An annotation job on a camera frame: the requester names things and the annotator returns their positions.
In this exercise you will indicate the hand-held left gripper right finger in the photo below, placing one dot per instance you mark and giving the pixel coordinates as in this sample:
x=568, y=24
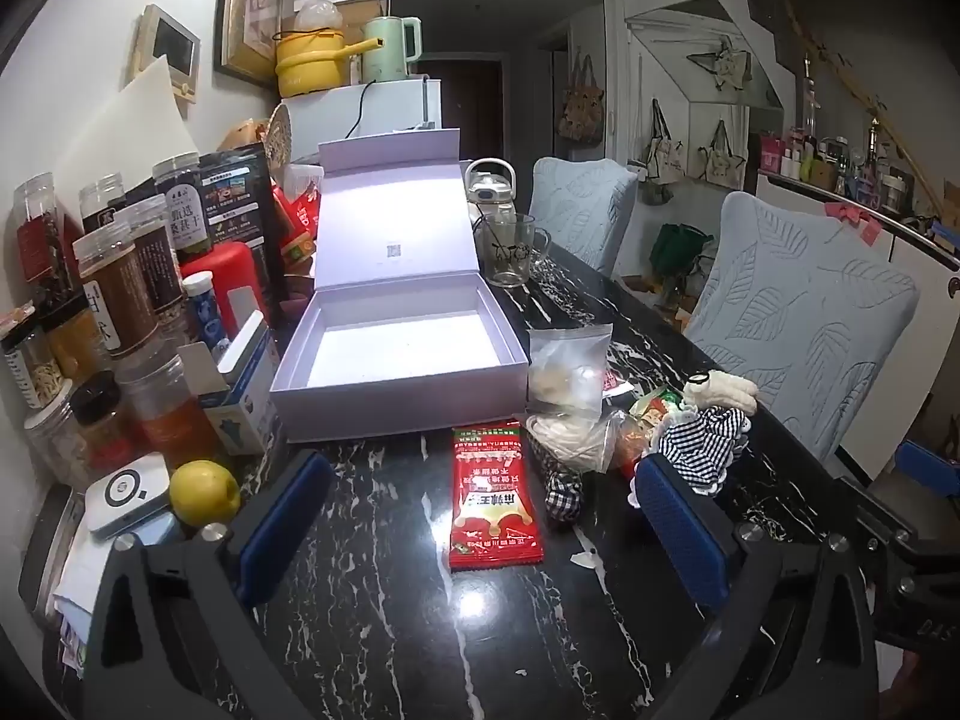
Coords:
x=679, y=525

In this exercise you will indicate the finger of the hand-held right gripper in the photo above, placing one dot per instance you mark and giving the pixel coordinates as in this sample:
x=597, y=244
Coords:
x=877, y=514
x=934, y=461

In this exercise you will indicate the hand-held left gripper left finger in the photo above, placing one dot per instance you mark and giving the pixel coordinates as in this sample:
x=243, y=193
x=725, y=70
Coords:
x=281, y=525

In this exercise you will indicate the checkered frilled cloth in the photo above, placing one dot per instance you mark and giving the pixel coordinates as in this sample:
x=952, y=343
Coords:
x=694, y=446

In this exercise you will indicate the checkered fabric scrunchie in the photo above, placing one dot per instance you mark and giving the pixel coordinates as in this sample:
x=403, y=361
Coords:
x=564, y=496

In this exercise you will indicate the green snack packet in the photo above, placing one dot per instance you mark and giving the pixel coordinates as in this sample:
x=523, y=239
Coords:
x=654, y=406

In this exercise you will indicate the white knit gloves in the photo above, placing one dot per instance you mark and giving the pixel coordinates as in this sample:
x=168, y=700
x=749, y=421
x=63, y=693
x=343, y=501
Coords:
x=724, y=392

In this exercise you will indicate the red sauce packet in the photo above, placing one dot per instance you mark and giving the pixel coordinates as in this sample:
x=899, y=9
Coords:
x=495, y=495

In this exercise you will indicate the clear zip bag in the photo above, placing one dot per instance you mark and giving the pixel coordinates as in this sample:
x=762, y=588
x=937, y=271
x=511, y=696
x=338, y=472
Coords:
x=568, y=371

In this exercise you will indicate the purple gift box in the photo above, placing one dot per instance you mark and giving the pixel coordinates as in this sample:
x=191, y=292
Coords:
x=397, y=345

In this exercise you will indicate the yellow lemon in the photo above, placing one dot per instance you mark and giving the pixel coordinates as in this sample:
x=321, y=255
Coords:
x=204, y=493

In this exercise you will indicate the white blue medicine box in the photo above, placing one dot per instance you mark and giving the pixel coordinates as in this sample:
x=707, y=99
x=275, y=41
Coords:
x=251, y=390

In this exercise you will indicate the white square device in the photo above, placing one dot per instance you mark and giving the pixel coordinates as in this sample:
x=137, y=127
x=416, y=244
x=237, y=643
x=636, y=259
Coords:
x=127, y=493

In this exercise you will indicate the light blue leaf-pattern chair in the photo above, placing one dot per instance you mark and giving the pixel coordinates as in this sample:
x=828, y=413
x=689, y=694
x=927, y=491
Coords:
x=581, y=210
x=802, y=315

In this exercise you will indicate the white papers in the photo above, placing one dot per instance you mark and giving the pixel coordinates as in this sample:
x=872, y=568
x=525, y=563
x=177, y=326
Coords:
x=79, y=585

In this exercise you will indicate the blue white tablet tube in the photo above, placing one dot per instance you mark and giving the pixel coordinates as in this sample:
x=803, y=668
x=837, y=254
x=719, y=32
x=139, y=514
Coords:
x=206, y=315

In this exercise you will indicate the pink bow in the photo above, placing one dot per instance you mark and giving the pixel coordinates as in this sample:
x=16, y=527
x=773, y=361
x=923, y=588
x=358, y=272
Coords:
x=851, y=216

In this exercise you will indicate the red plastic canister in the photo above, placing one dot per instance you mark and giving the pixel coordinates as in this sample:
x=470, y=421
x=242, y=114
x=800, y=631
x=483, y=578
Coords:
x=225, y=270

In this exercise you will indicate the green bag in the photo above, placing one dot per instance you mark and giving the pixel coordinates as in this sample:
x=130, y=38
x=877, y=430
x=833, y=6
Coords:
x=679, y=247

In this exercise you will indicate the cluster of clear plastic jars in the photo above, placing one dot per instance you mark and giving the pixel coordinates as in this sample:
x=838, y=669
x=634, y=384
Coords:
x=120, y=292

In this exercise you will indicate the red snack packets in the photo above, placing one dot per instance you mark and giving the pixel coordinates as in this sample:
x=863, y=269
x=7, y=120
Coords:
x=296, y=225

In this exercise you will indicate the row of cosmetic bottles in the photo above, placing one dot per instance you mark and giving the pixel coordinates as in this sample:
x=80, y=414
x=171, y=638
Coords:
x=855, y=165

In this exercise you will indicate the glass mug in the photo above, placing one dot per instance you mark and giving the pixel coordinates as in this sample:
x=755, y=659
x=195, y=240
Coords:
x=510, y=251

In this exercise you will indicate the black snack pouch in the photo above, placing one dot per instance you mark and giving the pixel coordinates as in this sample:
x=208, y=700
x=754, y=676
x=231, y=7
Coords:
x=236, y=202

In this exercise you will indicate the white tote bag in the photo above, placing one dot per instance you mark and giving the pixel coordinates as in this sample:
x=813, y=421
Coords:
x=724, y=157
x=666, y=154

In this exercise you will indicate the woven straw fan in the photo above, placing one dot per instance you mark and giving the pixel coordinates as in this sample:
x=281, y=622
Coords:
x=277, y=136

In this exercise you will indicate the white mini fridge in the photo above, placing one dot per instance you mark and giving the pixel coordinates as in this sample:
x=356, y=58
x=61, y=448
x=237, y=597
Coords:
x=352, y=116

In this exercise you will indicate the white foam board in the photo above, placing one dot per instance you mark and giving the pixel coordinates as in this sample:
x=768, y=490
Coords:
x=131, y=135

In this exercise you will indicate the brown patterned tote bag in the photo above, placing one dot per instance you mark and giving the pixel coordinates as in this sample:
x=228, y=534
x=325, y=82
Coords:
x=581, y=109

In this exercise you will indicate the star-shaped canvas bag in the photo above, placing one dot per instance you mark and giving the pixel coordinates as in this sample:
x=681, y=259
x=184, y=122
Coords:
x=724, y=66

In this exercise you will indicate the dark brown door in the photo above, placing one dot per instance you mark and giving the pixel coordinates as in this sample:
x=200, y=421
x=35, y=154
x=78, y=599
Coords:
x=465, y=112

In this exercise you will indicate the yellow pot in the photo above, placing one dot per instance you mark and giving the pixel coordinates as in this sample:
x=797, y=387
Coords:
x=307, y=64

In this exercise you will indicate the green electric kettle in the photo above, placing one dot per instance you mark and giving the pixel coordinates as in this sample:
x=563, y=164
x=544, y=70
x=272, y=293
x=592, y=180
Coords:
x=386, y=49

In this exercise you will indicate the clear plastic bag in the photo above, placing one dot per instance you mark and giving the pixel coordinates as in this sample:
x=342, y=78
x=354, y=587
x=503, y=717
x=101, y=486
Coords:
x=315, y=15

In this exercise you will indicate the brown cardboard box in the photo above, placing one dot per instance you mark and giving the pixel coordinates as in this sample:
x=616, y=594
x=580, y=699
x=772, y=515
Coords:
x=356, y=15

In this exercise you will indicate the gold framed picture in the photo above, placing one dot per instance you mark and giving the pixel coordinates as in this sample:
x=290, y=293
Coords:
x=251, y=7

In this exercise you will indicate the wall intercom panel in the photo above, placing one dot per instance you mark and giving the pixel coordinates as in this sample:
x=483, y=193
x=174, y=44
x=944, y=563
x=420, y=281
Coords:
x=169, y=45

